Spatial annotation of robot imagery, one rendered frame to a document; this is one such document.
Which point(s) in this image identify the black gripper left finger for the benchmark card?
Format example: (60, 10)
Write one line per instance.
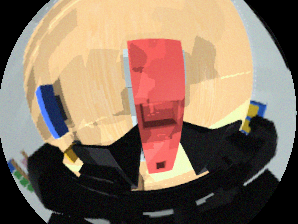
(123, 155)

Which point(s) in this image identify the blue block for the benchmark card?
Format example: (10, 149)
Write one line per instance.
(51, 112)

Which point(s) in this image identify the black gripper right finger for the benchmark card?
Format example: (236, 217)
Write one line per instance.
(202, 143)

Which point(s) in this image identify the red rectangular block with sockets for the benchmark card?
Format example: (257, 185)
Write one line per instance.
(158, 81)

